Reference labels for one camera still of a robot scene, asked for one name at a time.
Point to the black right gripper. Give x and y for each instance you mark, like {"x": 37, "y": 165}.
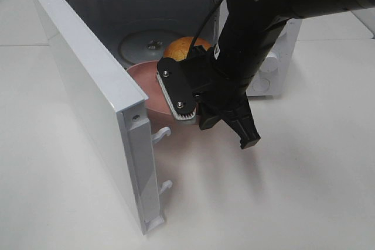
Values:
{"x": 220, "y": 97}

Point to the round white door button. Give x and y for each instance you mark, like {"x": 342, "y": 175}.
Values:
{"x": 261, "y": 85}

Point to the pink round plate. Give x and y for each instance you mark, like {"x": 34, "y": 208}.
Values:
{"x": 144, "y": 75}

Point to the lower white control knob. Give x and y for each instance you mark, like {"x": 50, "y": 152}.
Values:
{"x": 270, "y": 63}

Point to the white microwave door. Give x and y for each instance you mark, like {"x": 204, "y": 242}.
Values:
{"x": 111, "y": 106}

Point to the burger with brown bun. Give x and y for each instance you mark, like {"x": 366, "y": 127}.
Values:
{"x": 178, "y": 49}

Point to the glass microwave turntable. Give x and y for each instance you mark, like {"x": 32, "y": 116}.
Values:
{"x": 146, "y": 45}

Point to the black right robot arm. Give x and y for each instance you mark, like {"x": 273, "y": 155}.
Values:
{"x": 253, "y": 26}

